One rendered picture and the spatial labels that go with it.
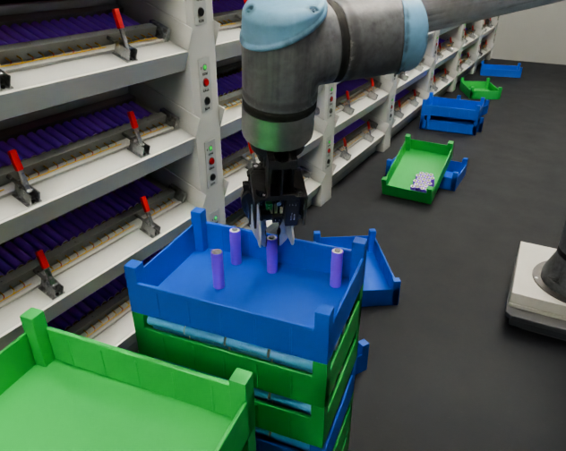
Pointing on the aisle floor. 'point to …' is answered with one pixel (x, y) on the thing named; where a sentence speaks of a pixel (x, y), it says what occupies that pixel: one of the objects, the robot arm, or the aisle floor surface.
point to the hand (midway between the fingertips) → (271, 235)
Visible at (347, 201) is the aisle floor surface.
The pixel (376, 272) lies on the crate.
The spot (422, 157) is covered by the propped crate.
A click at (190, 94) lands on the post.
